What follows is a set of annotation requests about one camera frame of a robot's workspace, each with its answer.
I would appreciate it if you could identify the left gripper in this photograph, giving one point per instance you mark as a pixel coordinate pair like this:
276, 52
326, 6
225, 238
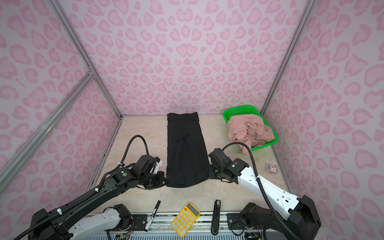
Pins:
161, 182

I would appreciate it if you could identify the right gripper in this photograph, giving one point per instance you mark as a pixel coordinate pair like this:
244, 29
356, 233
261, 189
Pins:
210, 174

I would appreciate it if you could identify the black shirt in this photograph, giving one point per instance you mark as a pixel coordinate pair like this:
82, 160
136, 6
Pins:
187, 157

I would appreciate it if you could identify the pink garment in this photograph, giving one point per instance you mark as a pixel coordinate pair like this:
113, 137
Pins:
250, 130

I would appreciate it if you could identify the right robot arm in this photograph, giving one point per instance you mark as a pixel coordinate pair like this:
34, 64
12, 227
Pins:
276, 198

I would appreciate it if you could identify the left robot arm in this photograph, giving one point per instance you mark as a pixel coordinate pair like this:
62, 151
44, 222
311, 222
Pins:
84, 204

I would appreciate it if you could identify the green plastic laundry basket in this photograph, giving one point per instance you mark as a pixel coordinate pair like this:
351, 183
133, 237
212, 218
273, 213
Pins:
247, 109

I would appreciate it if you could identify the black marker pen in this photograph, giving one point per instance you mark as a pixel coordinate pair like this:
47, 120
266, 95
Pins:
152, 216

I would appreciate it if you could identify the yellow calculator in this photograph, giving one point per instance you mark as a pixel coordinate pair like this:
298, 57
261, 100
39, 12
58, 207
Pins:
185, 219

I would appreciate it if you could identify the black stapler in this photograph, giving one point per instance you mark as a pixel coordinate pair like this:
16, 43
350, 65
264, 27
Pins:
215, 226

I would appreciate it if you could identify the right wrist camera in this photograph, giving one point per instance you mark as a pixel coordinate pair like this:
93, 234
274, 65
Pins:
219, 159

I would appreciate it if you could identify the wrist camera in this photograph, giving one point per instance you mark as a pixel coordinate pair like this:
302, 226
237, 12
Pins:
219, 159
149, 165

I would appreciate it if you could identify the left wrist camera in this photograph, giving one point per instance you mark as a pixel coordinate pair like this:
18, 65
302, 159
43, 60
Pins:
149, 165

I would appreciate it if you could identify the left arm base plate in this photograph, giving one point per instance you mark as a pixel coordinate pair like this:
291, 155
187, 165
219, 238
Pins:
135, 222

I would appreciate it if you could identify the aluminium mounting rail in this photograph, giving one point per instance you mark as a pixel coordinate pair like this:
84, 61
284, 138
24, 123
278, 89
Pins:
89, 226

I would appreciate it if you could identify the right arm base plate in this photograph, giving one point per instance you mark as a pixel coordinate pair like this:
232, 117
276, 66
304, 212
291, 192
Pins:
248, 223

